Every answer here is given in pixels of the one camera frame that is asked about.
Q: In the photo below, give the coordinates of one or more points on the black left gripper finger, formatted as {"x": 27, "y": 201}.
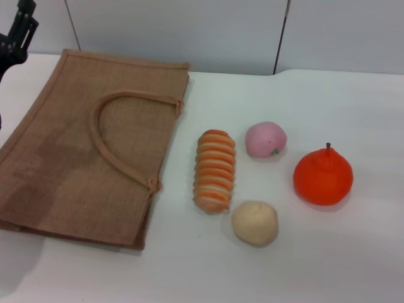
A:
{"x": 23, "y": 26}

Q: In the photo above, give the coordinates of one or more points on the orange striped bread roll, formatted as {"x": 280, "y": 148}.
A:
{"x": 214, "y": 172}

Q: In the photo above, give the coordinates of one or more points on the beige round egg yolk pastry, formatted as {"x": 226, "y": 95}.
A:
{"x": 255, "y": 224}

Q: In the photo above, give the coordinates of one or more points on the brown jute handbag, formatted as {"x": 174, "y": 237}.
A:
{"x": 63, "y": 158}

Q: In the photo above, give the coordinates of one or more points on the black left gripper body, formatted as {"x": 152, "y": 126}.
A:
{"x": 11, "y": 52}

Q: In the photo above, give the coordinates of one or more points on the pink peach bun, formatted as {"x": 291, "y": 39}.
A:
{"x": 265, "y": 139}

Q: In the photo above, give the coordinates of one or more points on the orange tangerine with stem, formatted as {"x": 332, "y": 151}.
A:
{"x": 322, "y": 180}

